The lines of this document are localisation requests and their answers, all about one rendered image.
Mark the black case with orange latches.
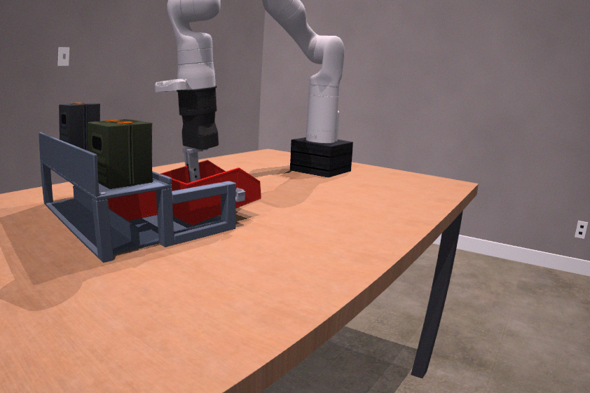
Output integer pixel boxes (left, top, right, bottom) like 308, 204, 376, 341
59, 103, 100, 150

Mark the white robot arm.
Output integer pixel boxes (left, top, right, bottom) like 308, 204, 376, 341
167, 0, 344, 143

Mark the red bin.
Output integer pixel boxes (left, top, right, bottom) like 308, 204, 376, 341
108, 191, 157, 221
161, 160, 261, 225

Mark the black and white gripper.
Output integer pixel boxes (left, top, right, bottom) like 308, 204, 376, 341
155, 62, 219, 182

